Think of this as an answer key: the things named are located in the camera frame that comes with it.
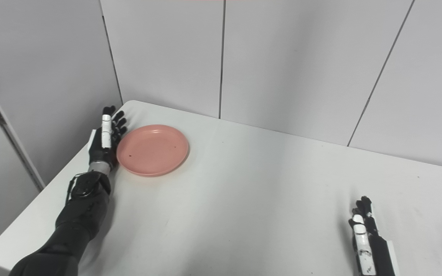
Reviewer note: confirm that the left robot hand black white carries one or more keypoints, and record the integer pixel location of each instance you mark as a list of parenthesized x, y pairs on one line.
[(104, 142)]

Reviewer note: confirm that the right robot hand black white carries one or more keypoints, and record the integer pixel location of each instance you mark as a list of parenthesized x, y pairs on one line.
[(370, 245)]

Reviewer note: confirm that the pink round plate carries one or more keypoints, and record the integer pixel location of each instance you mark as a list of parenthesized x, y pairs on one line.
[(152, 150)]

